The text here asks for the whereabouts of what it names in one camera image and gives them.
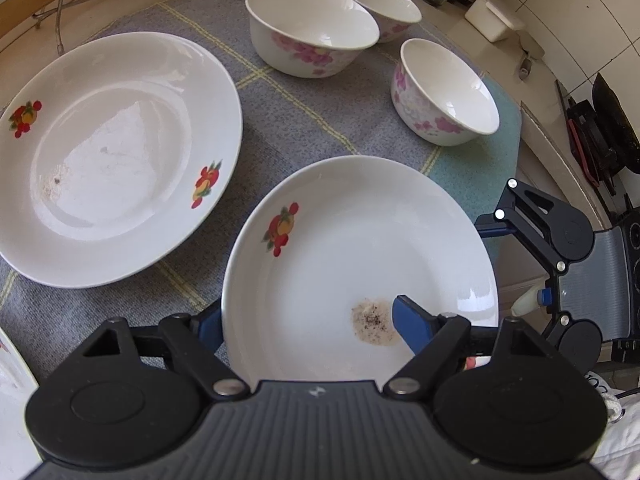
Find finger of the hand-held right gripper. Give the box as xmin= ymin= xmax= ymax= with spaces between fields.
xmin=544 ymin=316 xmax=571 ymax=361
xmin=474 ymin=177 xmax=568 ymax=275

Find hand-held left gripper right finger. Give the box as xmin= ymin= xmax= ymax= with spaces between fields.
xmin=382 ymin=294 xmax=548 ymax=402

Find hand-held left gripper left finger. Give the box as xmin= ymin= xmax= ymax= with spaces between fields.
xmin=81 ymin=301 xmax=252 ymax=402

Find white pink floral bowl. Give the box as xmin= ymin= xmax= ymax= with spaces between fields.
xmin=331 ymin=0 xmax=423 ymax=44
xmin=390 ymin=38 xmax=501 ymax=147
xmin=245 ymin=0 xmax=381 ymax=79

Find white plastic object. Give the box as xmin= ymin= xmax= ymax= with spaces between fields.
xmin=510 ymin=287 xmax=553 ymax=317

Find black red kitchen tool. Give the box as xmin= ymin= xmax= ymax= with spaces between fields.
xmin=555 ymin=80 xmax=621 ymax=196

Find white printed cloth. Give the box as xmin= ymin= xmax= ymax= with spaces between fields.
xmin=587 ymin=370 xmax=640 ymax=480

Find grey metal kitchen tool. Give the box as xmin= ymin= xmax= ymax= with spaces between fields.
xmin=517 ymin=30 xmax=546 ymax=82

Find white plastic container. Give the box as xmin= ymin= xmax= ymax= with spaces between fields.
xmin=464 ymin=0 xmax=527 ymax=43

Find grey blue checked cloth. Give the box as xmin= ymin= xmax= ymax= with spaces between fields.
xmin=0 ymin=0 xmax=523 ymax=401

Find metal wire rack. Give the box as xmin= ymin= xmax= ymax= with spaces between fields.
xmin=31 ymin=0 xmax=181 ymax=56

